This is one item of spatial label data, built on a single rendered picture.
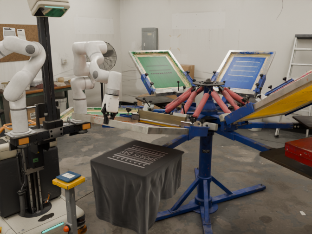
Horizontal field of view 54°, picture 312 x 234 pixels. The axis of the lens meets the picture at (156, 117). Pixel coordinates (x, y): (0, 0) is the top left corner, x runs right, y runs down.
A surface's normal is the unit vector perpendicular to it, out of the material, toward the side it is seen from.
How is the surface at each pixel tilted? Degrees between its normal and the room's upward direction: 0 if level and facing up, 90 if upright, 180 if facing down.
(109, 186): 93
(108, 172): 92
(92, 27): 90
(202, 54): 90
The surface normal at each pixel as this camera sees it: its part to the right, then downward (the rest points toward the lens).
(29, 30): 0.84, 0.14
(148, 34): -0.55, 0.22
